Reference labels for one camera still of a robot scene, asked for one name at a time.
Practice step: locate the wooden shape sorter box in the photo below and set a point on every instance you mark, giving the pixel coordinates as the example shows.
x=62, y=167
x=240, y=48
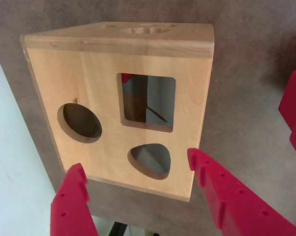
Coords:
x=94, y=81

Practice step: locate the red cube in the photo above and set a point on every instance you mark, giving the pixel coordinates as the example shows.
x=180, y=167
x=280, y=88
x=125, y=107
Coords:
x=125, y=77

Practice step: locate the black furniture base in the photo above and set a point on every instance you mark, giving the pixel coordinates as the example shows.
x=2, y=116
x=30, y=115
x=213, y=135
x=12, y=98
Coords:
x=118, y=229

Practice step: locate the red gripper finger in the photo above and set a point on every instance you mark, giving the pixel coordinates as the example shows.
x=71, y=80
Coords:
x=71, y=209
x=236, y=209

